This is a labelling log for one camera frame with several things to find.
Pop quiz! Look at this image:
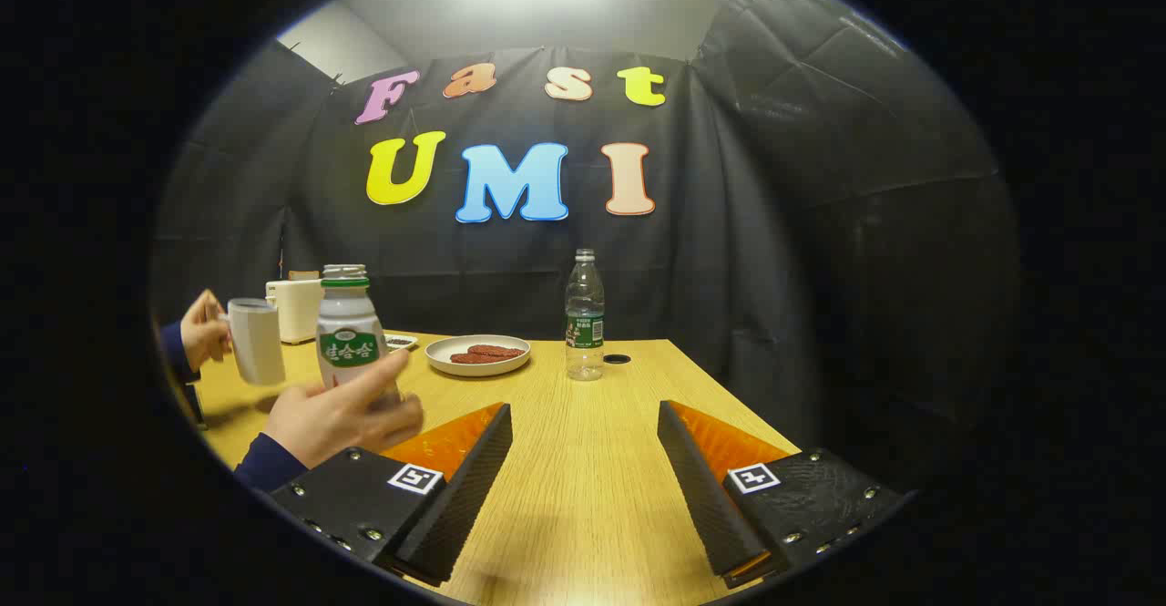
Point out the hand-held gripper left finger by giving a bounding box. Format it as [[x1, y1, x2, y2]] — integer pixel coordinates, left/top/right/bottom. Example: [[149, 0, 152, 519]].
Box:
[[269, 403, 513, 587]]

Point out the clear plastic water bottle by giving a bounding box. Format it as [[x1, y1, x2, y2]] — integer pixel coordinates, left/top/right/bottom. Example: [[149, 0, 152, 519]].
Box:
[[565, 249, 606, 382]]

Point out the white cup wooden handle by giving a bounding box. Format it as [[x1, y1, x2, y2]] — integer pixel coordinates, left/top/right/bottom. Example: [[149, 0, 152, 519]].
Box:
[[219, 298, 287, 386]]

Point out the white toaster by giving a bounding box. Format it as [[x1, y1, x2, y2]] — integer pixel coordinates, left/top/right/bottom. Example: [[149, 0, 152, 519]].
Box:
[[265, 276, 324, 344]]

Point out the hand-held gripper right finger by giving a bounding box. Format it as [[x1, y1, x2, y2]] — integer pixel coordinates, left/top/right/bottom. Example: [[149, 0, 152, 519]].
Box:
[[658, 400, 912, 589]]

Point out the white juice bottle green label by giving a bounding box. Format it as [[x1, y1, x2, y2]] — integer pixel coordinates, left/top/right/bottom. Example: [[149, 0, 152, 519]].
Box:
[[316, 264, 393, 395]]

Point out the white round plate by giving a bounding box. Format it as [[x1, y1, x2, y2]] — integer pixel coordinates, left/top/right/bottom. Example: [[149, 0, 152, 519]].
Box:
[[425, 335, 531, 377]]

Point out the wooden table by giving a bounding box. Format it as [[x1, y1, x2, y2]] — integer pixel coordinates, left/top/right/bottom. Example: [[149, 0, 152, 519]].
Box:
[[169, 331, 803, 606]]

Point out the black backdrop cloth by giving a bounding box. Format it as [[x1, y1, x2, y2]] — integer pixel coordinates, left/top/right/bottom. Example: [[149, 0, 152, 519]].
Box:
[[150, 0, 1017, 488]]

